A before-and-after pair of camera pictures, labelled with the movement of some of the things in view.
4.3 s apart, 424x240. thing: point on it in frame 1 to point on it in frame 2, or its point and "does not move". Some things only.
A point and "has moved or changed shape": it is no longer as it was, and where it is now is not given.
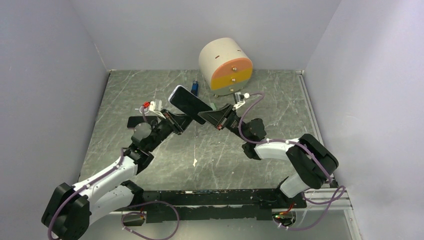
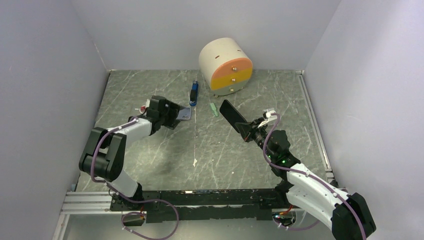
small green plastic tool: (212, 106) does not move
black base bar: (216, 205) does not move
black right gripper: (219, 118) to (248, 128)
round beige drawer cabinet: (225, 66) does not move
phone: (188, 103) has moved or changed shape
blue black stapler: (194, 89) does not move
